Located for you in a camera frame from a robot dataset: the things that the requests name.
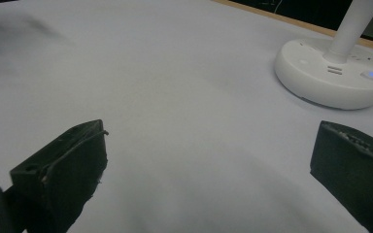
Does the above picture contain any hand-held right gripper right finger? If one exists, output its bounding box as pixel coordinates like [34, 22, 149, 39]
[309, 120, 373, 233]

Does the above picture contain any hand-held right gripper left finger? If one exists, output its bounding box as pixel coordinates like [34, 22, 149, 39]
[9, 118, 110, 233]

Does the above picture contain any white desk lamp base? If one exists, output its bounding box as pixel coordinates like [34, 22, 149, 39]
[274, 0, 373, 111]

